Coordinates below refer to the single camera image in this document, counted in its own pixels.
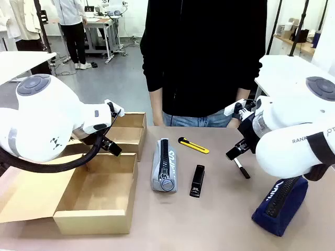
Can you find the large open cardboard box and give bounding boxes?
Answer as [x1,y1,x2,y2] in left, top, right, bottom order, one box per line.
[0,152,139,235]

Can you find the person's left forearm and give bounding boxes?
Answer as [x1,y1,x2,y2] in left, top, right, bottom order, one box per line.
[235,87,251,104]

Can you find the white desk with slim leg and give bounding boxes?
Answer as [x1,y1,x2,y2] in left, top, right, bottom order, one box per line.
[0,51,58,86]

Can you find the black marker pen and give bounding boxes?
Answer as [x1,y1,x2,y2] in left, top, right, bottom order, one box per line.
[233,156,251,179]

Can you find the yellow utility knife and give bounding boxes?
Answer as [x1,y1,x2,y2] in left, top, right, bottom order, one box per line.
[177,136,210,154]

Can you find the wooden shelf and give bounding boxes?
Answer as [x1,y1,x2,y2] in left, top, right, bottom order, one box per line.
[273,33,316,56]

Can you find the thin black stand pole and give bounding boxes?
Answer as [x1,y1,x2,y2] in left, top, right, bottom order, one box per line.
[266,0,283,55]

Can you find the white desk with thick column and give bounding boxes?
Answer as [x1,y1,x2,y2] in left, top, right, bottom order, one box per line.
[255,54,335,101]

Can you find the grey zipper pencil case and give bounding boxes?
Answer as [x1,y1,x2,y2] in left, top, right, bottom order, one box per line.
[150,138,178,194]

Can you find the person's right hand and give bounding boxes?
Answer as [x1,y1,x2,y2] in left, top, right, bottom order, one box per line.
[152,115,166,128]

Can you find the person in black sweater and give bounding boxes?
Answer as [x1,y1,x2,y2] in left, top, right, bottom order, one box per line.
[140,0,267,118]

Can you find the blue jeans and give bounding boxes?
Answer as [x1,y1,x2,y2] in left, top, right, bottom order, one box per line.
[162,111,234,128]

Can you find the bystander in white jacket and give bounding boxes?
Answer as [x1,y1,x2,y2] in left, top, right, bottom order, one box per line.
[51,0,92,71]

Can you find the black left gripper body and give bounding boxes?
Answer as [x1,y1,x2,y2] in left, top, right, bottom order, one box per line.
[71,128,107,147]

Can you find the navy blue zipper pencil case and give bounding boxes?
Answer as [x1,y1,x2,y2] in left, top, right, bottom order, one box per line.
[251,175,309,237]

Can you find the grey workbench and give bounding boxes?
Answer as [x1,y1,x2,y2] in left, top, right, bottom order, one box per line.
[83,14,129,64]

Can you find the small open cardboard box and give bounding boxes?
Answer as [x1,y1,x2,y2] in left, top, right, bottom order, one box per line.
[69,111,147,162]

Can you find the person's right forearm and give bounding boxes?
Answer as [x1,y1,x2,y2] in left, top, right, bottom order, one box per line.
[148,87,164,122]

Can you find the black box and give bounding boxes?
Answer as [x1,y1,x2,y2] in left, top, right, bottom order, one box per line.
[297,29,310,43]

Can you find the black stapler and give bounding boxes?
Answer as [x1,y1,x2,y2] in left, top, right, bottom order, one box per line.
[189,164,206,198]

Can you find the dark blue bottle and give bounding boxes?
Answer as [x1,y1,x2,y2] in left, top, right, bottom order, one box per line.
[311,30,322,49]

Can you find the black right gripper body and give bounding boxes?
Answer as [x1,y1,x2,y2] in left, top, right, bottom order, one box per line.
[237,114,262,154]

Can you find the brown cardboard carton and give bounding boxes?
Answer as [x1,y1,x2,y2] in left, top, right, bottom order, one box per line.
[277,18,300,40]

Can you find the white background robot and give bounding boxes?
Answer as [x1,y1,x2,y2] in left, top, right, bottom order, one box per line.
[97,0,129,17]

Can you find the black tripod pole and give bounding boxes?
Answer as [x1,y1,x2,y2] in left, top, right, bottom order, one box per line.
[287,0,316,57]
[33,0,53,53]

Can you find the bystander in cream coat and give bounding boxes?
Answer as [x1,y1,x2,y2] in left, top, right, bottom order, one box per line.
[0,0,53,75]

